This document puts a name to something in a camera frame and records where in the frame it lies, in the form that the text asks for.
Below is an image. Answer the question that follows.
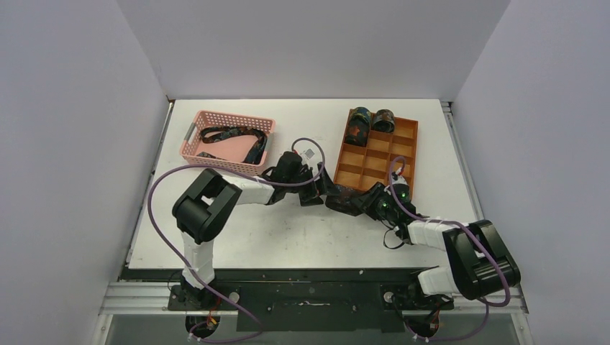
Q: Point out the rolled dark grey tie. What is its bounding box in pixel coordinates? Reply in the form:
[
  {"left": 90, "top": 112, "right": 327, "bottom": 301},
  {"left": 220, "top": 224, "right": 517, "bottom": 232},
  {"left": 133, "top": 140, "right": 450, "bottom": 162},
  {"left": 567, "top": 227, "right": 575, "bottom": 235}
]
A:
[{"left": 371, "top": 109, "right": 395, "bottom": 134}]

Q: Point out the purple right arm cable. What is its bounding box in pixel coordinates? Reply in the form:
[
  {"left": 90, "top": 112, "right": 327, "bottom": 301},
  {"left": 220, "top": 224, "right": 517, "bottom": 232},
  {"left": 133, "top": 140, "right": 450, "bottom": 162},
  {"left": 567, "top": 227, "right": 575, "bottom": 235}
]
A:
[{"left": 388, "top": 156, "right": 511, "bottom": 343}]

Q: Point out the wooden compartment tray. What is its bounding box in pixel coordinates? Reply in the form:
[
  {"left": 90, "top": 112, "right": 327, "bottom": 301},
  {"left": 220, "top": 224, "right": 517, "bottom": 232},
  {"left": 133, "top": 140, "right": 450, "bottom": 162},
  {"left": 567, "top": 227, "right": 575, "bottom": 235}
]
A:
[{"left": 334, "top": 108, "right": 419, "bottom": 192}]

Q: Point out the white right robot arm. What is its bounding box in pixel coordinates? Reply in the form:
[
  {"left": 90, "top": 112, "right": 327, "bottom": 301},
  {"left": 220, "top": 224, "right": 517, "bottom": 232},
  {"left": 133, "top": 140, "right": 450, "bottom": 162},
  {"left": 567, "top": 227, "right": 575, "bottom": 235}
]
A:
[{"left": 350, "top": 183, "right": 522, "bottom": 308}]

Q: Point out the dark patterned tie in basket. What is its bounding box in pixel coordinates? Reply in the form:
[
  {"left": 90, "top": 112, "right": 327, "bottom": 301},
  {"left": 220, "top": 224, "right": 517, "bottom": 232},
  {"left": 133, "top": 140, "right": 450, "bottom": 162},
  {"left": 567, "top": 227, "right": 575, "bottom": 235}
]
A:
[{"left": 198, "top": 125, "right": 269, "bottom": 165}]

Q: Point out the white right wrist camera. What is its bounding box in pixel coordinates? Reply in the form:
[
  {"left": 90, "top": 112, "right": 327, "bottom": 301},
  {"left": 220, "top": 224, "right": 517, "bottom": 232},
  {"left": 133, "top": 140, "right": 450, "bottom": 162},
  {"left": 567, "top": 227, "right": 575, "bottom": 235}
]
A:
[{"left": 391, "top": 173, "right": 409, "bottom": 188}]

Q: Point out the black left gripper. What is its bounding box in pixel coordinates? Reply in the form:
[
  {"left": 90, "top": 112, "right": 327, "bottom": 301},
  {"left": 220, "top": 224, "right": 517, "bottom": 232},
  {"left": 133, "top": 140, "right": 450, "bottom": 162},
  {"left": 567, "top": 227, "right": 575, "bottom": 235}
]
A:
[{"left": 286, "top": 163, "right": 340, "bottom": 206}]

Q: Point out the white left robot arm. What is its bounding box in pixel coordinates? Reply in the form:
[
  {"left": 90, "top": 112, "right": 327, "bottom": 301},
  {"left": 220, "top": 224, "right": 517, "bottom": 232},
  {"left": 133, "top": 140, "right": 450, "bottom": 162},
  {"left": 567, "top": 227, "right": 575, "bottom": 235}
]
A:
[{"left": 172, "top": 151, "right": 340, "bottom": 310}]

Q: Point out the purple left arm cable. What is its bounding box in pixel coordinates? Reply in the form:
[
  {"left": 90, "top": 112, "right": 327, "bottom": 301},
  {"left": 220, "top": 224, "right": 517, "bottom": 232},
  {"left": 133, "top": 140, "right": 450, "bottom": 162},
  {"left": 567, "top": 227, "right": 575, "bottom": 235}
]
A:
[{"left": 147, "top": 137, "right": 327, "bottom": 344}]

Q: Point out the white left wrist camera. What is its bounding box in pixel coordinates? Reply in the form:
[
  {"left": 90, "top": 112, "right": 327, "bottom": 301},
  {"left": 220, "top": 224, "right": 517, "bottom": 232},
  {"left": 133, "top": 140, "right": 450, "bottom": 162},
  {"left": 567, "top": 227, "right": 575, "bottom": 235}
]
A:
[{"left": 298, "top": 149, "right": 317, "bottom": 165}]

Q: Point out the rolled dark floral tie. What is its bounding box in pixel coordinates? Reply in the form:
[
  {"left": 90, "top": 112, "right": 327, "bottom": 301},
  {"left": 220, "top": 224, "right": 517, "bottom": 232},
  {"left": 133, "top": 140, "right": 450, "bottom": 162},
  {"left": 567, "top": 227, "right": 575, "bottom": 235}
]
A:
[{"left": 344, "top": 107, "right": 372, "bottom": 147}]

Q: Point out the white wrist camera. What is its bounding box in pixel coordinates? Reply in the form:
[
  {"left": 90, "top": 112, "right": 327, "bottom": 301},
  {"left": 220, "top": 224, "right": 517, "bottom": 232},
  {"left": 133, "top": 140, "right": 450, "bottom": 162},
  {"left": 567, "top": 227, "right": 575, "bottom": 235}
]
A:
[
  {"left": 391, "top": 173, "right": 409, "bottom": 188},
  {"left": 298, "top": 149, "right": 317, "bottom": 165}
]

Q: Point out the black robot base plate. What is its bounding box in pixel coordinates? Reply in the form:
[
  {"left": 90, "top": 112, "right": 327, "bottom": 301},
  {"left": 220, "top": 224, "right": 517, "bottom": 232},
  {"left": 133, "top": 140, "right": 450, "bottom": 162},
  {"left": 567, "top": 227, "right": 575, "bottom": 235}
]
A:
[{"left": 119, "top": 268, "right": 463, "bottom": 337}]

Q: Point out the pink perforated plastic basket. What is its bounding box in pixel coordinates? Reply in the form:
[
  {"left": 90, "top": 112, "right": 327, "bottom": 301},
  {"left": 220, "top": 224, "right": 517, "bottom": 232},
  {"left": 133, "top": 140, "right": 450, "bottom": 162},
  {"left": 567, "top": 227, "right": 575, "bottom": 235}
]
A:
[{"left": 179, "top": 110, "right": 276, "bottom": 175}]

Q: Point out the brown floral tie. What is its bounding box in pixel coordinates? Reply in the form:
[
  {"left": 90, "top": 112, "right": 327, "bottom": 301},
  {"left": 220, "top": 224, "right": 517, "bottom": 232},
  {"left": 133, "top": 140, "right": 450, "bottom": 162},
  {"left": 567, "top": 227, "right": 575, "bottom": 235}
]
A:
[{"left": 324, "top": 185, "right": 363, "bottom": 216}]

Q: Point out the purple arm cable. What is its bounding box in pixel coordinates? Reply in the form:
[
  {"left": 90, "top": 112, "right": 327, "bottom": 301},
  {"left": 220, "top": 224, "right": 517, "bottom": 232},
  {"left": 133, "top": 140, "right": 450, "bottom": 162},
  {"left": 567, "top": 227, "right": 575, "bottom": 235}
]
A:
[
  {"left": 388, "top": 156, "right": 511, "bottom": 343},
  {"left": 147, "top": 137, "right": 327, "bottom": 344}
]

